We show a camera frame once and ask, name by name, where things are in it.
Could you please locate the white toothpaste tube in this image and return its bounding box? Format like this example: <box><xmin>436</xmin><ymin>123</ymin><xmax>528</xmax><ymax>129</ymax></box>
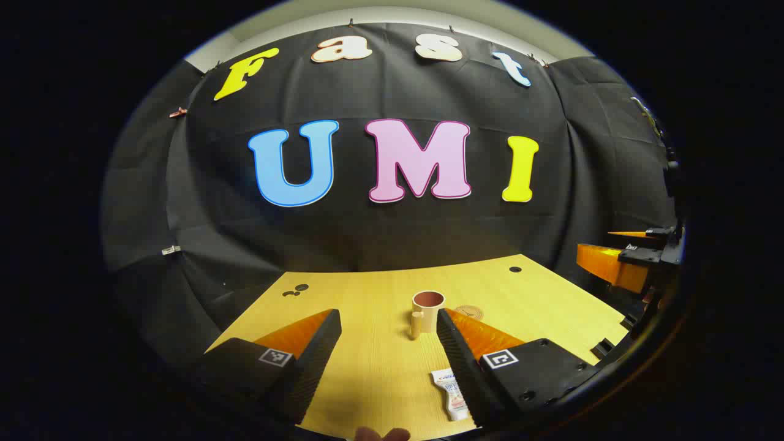
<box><xmin>430</xmin><ymin>367</ymin><xmax>471</xmax><ymax>422</ymax></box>

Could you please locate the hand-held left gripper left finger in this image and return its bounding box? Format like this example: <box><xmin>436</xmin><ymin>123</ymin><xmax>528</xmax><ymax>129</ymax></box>
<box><xmin>193</xmin><ymin>309</ymin><xmax>342</xmax><ymax>425</ymax></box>

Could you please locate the wooden desktop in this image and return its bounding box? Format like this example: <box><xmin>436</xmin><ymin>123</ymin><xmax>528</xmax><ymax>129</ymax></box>
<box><xmin>205</xmin><ymin>254</ymin><xmax>631</xmax><ymax>441</ymax></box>

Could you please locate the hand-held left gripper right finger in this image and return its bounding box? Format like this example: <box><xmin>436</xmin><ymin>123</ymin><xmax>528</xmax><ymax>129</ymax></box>
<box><xmin>436</xmin><ymin>307</ymin><xmax>597</xmax><ymax>429</ymax></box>

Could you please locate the beige cup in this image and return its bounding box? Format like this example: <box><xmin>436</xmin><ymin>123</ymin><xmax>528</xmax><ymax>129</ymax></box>
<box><xmin>409</xmin><ymin>290</ymin><xmax>446</xmax><ymax>339</ymax></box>

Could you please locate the black backdrop cloth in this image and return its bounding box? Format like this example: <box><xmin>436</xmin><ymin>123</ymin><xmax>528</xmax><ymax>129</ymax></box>
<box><xmin>101</xmin><ymin>21</ymin><xmax>680</xmax><ymax>368</ymax></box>

